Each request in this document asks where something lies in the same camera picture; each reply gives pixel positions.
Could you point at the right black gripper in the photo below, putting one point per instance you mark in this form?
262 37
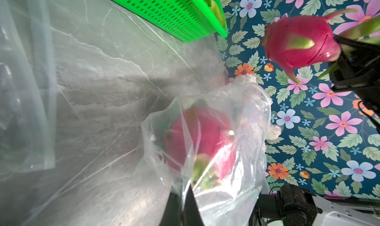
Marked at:
358 70

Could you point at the white teddy bear blue shirt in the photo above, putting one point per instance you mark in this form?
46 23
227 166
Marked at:
257 109

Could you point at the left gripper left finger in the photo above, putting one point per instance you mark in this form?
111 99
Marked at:
172 215

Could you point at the pink dragon fruit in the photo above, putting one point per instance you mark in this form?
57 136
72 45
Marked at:
209 133
217 12
300 41

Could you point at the clear zip-top bag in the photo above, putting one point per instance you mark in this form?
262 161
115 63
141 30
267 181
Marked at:
232 202
28 88

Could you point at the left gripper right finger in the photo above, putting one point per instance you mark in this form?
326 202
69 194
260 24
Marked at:
190 214

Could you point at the green plastic basket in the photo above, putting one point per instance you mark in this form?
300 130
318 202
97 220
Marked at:
187 20

